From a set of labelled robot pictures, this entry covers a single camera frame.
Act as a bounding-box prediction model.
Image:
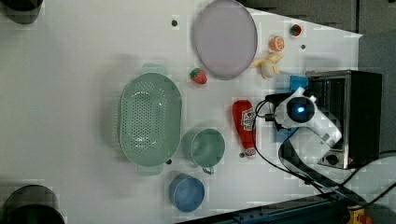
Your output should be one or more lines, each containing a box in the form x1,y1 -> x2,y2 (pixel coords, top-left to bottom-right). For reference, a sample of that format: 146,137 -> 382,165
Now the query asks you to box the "red ketchup bottle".
232,100 -> 256,160

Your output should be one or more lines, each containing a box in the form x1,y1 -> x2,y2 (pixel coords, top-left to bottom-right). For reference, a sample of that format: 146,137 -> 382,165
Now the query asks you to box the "green perforated colander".
119,63 -> 182,176

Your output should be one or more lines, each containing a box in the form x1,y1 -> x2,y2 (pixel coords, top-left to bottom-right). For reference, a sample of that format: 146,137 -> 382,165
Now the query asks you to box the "blue mug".
169,174 -> 205,213

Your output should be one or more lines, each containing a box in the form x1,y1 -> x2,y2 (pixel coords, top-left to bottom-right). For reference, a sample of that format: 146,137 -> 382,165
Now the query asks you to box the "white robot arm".
267,88 -> 365,203

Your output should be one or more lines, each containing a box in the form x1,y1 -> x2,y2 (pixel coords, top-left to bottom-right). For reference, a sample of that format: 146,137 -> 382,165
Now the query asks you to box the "black cylinder base upper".
1,0 -> 44,24

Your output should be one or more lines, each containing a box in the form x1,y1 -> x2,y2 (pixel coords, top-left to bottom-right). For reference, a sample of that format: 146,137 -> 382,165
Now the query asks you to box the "yellow orange object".
347,208 -> 373,224

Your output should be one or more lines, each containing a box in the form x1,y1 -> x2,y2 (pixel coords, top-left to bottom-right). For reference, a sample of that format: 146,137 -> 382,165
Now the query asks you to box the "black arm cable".
253,99 -> 396,208

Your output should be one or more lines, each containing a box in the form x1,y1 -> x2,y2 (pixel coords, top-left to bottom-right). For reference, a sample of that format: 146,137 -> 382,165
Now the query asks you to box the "black cylinder base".
1,0 -> 44,24
1,185 -> 66,224

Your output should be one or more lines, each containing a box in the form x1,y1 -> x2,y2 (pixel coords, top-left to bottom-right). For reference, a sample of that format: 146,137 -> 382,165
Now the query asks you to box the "toy peeled banana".
250,53 -> 283,79

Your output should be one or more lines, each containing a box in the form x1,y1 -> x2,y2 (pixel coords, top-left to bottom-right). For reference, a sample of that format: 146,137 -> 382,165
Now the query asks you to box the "large toy strawberry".
190,68 -> 207,85

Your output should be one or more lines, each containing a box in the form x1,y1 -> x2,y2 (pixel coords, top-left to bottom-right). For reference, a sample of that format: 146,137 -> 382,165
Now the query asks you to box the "lilac round plate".
193,0 -> 258,79

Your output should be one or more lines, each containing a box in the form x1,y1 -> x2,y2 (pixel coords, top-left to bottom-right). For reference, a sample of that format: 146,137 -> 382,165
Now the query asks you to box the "toy orange half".
269,36 -> 285,52

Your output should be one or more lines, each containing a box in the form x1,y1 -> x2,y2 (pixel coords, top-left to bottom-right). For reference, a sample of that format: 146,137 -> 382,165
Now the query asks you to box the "black cylinder base lower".
1,185 -> 66,224

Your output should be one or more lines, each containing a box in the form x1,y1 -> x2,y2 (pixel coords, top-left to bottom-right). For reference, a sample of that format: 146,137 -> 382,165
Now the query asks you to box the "black toaster oven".
306,70 -> 382,170

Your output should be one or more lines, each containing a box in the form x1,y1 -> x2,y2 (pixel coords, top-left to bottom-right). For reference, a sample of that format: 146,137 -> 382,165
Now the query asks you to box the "green mug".
182,128 -> 226,175

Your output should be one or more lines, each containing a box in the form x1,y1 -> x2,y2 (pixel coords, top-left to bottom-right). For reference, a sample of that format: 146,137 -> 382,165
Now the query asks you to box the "small toy strawberry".
290,24 -> 302,36

